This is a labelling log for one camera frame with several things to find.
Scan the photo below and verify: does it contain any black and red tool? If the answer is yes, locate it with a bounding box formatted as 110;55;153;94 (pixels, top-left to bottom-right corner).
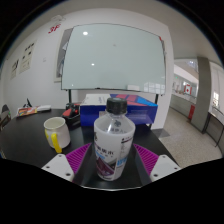
61;102;82;128

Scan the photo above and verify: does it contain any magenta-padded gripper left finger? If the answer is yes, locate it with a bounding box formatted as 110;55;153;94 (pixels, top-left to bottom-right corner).
41;142;97;187

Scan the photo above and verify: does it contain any white wall-mounted device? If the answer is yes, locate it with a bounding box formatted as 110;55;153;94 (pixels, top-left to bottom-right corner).
52;14;65;23

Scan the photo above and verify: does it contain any large blue cardboard box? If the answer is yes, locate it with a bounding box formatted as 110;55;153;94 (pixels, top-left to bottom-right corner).
79;93;159;128

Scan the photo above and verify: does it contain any red and white banner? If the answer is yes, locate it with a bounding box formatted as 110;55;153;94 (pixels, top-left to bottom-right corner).
184;83;193;96

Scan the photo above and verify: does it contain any colourful booklet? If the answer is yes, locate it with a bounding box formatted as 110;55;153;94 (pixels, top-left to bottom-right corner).
16;106;38;118

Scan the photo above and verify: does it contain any whiteboard on stand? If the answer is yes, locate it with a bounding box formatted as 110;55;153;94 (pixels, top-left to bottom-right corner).
60;23;167;129

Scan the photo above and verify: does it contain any clear black-capped drink bottle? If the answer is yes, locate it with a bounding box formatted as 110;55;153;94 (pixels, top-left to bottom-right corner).
93;97;137;182

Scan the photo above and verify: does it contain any dark chair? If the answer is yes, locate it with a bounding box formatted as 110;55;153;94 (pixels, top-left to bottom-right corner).
0;104;12;129

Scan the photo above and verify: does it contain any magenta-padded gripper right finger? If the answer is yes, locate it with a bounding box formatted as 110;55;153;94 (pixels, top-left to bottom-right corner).
130;143;183;187

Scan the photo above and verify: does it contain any white mug with yellow handle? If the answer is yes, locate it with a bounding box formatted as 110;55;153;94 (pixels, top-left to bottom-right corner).
43;116;72;154

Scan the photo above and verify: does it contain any large white wall poster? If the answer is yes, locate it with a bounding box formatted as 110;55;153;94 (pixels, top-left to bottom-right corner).
18;41;37;74

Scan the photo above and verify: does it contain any small white wall poster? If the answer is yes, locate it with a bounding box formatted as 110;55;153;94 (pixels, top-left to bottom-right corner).
9;59;20;80

